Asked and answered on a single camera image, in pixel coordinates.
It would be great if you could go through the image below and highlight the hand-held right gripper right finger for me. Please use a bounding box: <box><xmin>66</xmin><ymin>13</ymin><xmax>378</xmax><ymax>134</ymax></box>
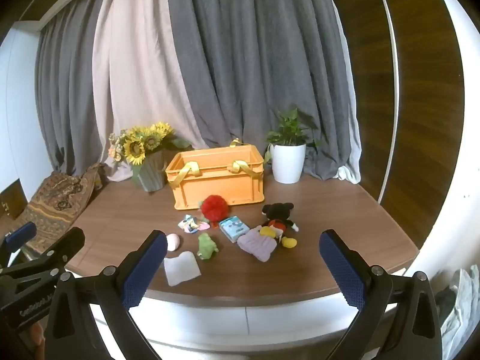
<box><xmin>319</xmin><ymin>229</ymin><xmax>443</xmax><ymax>360</ymax></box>

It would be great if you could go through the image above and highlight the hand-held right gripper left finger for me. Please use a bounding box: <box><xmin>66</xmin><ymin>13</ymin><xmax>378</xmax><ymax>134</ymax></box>
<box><xmin>45</xmin><ymin>229</ymin><xmax>169</xmax><ymax>360</ymax></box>

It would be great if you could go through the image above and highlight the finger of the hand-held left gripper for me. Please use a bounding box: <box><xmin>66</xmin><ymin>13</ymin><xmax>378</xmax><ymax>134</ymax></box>
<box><xmin>0</xmin><ymin>222</ymin><xmax>37</xmax><ymax>269</ymax></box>
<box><xmin>37</xmin><ymin>227</ymin><xmax>86</xmax><ymax>276</ymax></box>

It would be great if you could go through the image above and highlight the colourful patterned cloth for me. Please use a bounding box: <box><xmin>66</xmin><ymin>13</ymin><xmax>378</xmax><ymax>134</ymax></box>
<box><xmin>177</xmin><ymin>214</ymin><xmax>211</xmax><ymax>234</ymax></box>

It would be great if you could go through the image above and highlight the blue cartoon tissue packet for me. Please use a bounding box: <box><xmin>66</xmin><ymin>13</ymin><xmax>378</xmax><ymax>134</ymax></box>
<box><xmin>218</xmin><ymin>215</ymin><xmax>251</xmax><ymax>243</ymax></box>

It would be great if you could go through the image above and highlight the orange plastic crate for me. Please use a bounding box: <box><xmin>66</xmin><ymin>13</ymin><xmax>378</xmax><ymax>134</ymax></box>
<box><xmin>165</xmin><ymin>139</ymin><xmax>266</xmax><ymax>211</ymax></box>

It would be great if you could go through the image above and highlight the white folded cloth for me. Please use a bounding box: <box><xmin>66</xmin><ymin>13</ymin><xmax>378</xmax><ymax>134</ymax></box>
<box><xmin>163</xmin><ymin>252</ymin><xmax>200</xmax><ymax>287</ymax></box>

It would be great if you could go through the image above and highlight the brown patterned cushion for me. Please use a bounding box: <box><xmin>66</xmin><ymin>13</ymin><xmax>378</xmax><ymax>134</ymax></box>
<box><xmin>13</xmin><ymin>163</ymin><xmax>107</xmax><ymax>256</ymax></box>

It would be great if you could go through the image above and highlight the green frog plush toy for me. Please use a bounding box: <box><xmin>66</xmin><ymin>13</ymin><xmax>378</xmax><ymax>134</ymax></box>
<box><xmin>197</xmin><ymin>232</ymin><xmax>220</xmax><ymax>260</ymax></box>

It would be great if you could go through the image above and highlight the black mouse plush toy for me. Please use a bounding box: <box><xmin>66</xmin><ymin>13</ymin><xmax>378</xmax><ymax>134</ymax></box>
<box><xmin>259</xmin><ymin>202</ymin><xmax>300</xmax><ymax>249</ymax></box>

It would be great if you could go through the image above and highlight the purple knit hat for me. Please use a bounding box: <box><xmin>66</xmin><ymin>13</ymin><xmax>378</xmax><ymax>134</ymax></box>
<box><xmin>237</xmin><ymin>226</ymin><xmax>279</xmax><ymax>262</ymax></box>

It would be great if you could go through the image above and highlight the red plush toy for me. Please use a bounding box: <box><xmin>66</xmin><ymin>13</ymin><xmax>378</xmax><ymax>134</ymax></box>
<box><xmin>199</xmin><ymin>195</ymin><xmax>229</xmax><ymax>227</ymax></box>

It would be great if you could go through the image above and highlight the grey ribbed vase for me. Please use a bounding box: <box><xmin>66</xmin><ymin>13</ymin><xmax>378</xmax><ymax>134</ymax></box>
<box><xmin>131</xmin><ymin>150</ymin><xmax>167</xmax><ymax>193</ymax></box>

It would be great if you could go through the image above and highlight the sunflower bouquet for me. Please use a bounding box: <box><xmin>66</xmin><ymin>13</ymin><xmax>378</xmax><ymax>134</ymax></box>
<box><xmin>109</xmin><ymin>122</ymin><xmax>192</xmax><ymax>166</ymax></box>

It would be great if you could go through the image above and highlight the white plant pot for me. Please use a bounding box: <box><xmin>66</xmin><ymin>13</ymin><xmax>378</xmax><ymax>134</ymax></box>
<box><xmin>271</xmin><ymin>143</ymin><xmax>307</xmax><ymax>184</ymax></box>

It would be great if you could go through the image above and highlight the white crumpled cloth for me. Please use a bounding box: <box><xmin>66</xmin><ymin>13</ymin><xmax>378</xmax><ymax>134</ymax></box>
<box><xmin>440</xmin><ymin>265</ymin><xmax>480</xmax><ymax>349</ymax></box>

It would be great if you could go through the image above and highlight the grey curtain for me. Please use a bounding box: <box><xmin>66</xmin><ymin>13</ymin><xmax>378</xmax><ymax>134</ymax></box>
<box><xmin>165</xmin><ymin>0</ymin><xmax>362</xmax><ymax>184</ymax></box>
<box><xmin>34</xmin><ymin>0</ymin><xmax>113</xmax><ymax>178</ymax></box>

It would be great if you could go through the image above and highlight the green leafy plant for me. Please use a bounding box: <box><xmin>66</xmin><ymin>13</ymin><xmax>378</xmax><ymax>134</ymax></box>
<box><xmin>263</xmin><ymin>109</ymin><xmax>323</xmax><ymax>164</ymax></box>

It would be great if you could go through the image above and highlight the pale pink curtain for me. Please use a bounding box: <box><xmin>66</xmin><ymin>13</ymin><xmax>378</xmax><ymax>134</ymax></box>
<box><xmin>92</xmin><ymin>0</ymin><xmax>209</xmax><ymax>182</ymax></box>

